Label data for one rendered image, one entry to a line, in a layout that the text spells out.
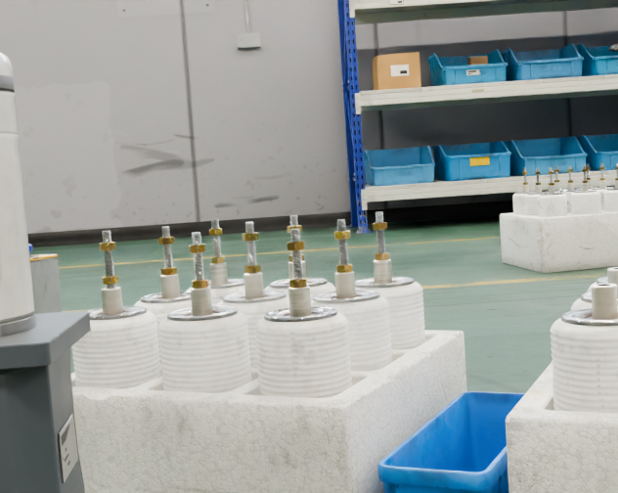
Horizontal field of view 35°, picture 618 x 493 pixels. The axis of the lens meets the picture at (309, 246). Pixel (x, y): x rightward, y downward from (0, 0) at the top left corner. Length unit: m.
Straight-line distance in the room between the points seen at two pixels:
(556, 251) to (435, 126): 3.11
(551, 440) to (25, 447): 0.43
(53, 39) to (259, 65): 1.30
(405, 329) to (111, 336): 0.35
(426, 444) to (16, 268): 0.51
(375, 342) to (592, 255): 2.30
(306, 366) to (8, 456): 0.36
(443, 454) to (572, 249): 2.24
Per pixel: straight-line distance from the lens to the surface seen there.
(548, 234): 3.27
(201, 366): 1.02
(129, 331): 1.08
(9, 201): 0.72
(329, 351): 0.97
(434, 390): 1.16
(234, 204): 6.22
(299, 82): 6.23
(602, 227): 3.34
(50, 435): 0.71
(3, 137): 0.72
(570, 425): 0.85
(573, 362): 0.88
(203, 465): 1.01
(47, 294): 1.25
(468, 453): 1.20
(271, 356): 0.97
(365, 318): 1.07
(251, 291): 1.15
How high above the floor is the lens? 0.40
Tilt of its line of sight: 5 degrees down
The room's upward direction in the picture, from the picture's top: 4 degrees counter-clockwise
